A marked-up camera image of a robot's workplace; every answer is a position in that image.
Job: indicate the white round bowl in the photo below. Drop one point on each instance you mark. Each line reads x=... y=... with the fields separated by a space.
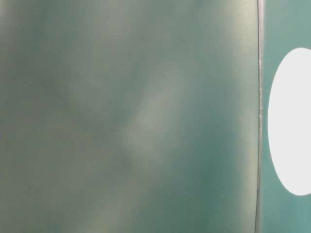
x=289 y=121

